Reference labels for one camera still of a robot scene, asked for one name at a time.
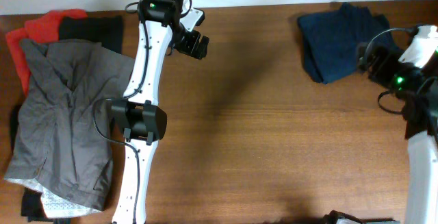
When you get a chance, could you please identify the navy blue shorts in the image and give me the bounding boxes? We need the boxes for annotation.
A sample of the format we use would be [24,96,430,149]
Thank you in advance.
[297,3,389,84]

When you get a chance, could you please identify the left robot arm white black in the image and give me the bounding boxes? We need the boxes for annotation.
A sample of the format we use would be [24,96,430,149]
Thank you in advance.
[93,0,209,224]

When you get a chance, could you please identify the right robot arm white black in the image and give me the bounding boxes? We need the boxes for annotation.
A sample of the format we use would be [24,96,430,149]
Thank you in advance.
[357,43,437,224]

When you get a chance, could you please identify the black garment top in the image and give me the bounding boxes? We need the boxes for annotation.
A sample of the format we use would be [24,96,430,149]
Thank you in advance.
[58,16,124,53]

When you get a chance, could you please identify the black garment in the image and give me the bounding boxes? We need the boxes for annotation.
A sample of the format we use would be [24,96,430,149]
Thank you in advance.
[21,188,72,224]
[58,16,124,53]

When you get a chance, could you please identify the red garment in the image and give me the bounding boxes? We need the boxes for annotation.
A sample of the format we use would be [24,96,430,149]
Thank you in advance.
[5,9,88,96]

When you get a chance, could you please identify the grey shorts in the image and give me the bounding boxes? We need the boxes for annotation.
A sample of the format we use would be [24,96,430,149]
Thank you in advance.
[5,39,133,211]

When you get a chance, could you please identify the white mesh garment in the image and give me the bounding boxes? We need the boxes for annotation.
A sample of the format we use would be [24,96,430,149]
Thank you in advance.
[5,178,101,219]

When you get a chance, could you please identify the black garment bottom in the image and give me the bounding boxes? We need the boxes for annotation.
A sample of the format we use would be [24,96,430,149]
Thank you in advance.
[21,188,72,224]

